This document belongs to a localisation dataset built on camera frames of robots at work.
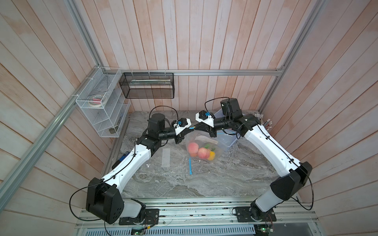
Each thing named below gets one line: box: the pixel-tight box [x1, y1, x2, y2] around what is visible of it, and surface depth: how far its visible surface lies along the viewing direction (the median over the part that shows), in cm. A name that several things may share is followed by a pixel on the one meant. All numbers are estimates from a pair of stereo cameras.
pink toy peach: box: [196, 147, 211, 160], surface depth 86 cm
